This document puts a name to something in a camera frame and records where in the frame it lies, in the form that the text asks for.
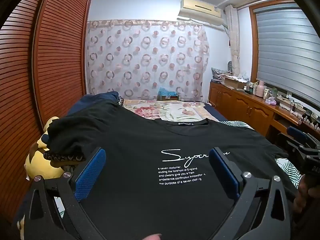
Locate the navy cloth with patterned trim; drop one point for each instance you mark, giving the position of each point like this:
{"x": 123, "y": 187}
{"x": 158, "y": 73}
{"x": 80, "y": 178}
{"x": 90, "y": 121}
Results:
{"x": 100, "y": 100}

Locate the cardboard box with blue filling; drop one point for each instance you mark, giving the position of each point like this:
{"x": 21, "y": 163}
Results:
{"x": 167, "y": 93}

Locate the beige air conditioner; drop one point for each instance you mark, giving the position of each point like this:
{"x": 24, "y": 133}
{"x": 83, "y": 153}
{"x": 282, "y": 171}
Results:
{"x": 197, "y": 10}

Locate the black printed t-shirt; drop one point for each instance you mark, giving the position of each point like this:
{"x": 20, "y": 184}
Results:
{"x": 140, "y": 155}

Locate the wooden cabinet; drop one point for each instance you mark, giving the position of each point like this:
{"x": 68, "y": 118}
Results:
{"x": 240, "y": 105}

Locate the navy bed sheet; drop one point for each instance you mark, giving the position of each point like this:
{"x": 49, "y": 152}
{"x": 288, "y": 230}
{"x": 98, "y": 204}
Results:
{"x": 215, "y": 112}

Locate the floral fabric bag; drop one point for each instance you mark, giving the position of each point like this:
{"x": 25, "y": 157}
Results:
{"x": 220, "y": 75}

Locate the open cardboard box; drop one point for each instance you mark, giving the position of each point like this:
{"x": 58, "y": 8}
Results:
{"x": 233, "y": 83}

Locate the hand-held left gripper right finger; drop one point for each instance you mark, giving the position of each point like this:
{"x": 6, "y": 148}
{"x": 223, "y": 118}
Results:
{"x": 225, "y": 172}

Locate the pink thermos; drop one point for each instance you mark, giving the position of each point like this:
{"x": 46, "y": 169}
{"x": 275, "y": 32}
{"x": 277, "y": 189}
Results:
{"x": 260, "y": 89}

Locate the wooden slatted wardrobe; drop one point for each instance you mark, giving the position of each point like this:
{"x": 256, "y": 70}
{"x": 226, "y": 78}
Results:
{"x": 57, "y": 55}

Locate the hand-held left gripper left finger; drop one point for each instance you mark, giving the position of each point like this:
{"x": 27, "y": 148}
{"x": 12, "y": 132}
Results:
{"x": 90, "y": 172}

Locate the circle patterned curtain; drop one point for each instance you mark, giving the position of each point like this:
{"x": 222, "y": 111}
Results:
{"x": 150, "y": 62}

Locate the beige window curtain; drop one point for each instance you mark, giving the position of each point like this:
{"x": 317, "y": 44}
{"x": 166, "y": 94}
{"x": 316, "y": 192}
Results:
{"x": 233, "y": 42}

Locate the pink tissue pack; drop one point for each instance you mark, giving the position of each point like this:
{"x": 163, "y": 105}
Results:
{"x": 270, "y": 101}

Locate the floral blanket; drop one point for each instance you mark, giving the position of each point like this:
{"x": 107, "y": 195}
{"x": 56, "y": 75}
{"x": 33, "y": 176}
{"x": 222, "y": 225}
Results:
{"x": 170, "y": 110}

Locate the person's left hand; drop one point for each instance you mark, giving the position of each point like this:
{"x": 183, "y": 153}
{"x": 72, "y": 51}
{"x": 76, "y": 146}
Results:
{"x": 151, "y": 237}

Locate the person's right hand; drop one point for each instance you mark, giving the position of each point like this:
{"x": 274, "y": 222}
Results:
{"x": 305, "y": 200}

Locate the grey window blind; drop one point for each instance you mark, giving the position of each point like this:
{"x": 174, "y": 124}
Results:
{"x": 287, "y": 50}

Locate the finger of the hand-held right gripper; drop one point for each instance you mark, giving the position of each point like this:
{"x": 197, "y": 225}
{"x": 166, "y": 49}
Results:
{"x": 298, "y": 133}
{"x": 290, "y": 146}

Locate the green glass bottle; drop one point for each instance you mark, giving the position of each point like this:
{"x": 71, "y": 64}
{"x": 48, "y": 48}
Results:
{"x": 274, "y": 92}

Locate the leaf print sheet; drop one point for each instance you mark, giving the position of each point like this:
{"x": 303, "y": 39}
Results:
{"x": 287, "y": 170}

